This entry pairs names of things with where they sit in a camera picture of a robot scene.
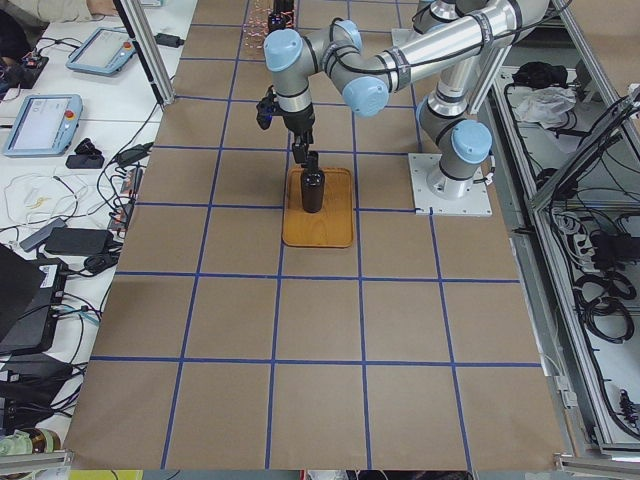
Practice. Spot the black power adapter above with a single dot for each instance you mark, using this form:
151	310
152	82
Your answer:
77	241

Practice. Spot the teach pendant near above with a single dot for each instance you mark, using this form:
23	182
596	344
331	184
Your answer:
45	126

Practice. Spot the aluminium frame post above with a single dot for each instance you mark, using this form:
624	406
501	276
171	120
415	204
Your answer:
136	24

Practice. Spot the copper wire bottle basket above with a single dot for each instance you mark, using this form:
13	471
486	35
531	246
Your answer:
255	28

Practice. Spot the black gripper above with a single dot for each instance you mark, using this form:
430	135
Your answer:
300	121

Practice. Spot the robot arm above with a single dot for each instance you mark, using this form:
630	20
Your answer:
447	39

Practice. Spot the teach pendant far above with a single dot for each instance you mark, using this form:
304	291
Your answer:
105	52

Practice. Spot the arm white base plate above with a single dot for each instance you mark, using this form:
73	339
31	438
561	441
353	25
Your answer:
401	37
437	195

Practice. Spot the wooden tray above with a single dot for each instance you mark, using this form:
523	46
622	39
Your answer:
333	225

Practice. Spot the teach pendant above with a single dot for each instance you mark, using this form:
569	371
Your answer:
105	52
45	126

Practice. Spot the dark wine bottle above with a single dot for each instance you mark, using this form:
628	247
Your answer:
312	184
281	16

